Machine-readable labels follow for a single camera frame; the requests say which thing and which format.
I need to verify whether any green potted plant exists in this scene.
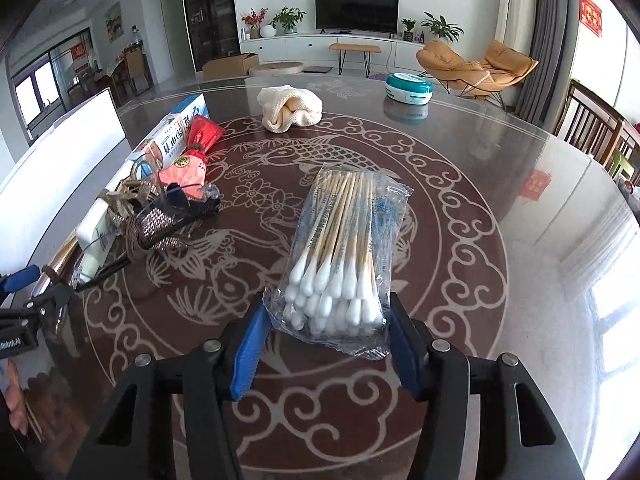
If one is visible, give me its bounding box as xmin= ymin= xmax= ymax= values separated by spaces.
xmin=272 ymin=6 xmax=307 ymax=35

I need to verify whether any person's left hand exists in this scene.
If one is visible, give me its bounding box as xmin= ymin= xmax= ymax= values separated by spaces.
xmin=0 ymin=360 xmax=31 ymax=436

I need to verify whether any wooden dining chair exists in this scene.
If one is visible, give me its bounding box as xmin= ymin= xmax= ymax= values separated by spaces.
xmin=602 ymin=120 xmax=640 ymax=181
xmin=554 ymin=80 xmax=628 ymax=161

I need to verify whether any white board panel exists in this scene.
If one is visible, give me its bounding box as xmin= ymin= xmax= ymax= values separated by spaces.
xmin=0 ymin=87 xmax=126 ymax=273

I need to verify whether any large leafy potted plant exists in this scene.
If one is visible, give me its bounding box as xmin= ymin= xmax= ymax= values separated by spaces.
xmin=421 ymin=11 xmax=463 ymax=43

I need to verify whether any rhinestone bow hair clip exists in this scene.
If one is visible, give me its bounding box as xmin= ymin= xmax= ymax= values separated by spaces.
xmin=122 ymin=185 xmax=222 ymax=256

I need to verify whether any teal round box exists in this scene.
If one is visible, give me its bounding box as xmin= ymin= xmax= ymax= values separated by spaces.
xmin=385 ymin=71 xmax=435 ymax=106

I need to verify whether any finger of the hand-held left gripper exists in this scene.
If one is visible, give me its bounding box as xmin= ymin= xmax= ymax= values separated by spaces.
xmin=27 ymin=284 xmax=73 ymax=339
xmin=0 ymin=264 xmax=43 ymax=295

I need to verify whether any wooden bench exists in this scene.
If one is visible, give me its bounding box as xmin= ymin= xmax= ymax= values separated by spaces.
xmin=329 ymin=43 xmax=382 ymax=75

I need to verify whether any black television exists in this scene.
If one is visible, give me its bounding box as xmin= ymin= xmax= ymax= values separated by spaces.
xmin=315 ymin=0 xmax=400 ymax=35

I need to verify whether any red foil packet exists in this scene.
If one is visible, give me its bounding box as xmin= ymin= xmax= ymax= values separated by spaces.
xmin=159 ymin=114 xmax=227 ymax=200

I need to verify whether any dark display cabinet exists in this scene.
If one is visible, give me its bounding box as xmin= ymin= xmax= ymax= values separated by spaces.
xmin=180 ymin=0 xmax=241 ymax=73

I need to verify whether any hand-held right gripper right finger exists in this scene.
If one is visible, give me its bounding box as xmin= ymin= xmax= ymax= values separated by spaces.
xmin=387 ymin=292 xmax=586 ymax=480

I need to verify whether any folded cream knitted glove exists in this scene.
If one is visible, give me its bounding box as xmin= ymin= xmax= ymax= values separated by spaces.
xmin=256 ymin=85 xmax=325 ymax=133

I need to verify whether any red wall decoration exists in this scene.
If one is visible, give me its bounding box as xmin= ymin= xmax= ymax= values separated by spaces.
xmin=580 ymin=0 xmax=602 ymax=37

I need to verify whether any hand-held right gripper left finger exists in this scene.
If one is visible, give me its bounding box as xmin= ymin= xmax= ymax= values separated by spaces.
xmin=67 ymin=302 xmax=273 ymax=480

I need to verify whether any blue white toothpaste box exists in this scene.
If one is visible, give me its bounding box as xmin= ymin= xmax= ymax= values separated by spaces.
xmin=131 ymin=94 xmax=208 ymax=171

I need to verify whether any framed wall painting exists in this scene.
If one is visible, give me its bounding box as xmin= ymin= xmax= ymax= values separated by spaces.
xmin=105 ymin=2 xmax=123 ymax=43

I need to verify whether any red flower arrangement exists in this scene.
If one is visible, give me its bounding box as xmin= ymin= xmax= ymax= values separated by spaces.
xmin=241 ymin=8 xmax=268 ymax=39

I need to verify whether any cotton swab packet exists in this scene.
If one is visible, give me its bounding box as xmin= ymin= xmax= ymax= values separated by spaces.
xmin=262 ymin=164 xmax=415 ymax=359

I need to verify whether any orange lounge chair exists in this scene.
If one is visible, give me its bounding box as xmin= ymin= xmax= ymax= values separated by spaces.
xmin=416 ymin=40 xmax=540 ymax=101

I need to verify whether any white television cabinet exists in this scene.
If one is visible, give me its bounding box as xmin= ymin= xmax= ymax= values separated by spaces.
xmin=239 ymin=32 xmax=431 ymax=68

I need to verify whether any grey curtain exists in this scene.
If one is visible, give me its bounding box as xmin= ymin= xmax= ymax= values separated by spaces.
xmin=500 ymin=0 xmax=581 ymax=121

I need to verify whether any cardboard box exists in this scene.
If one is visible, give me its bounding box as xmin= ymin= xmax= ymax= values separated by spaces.
xmin=202 ymin=52 xmax=260 ymax=80

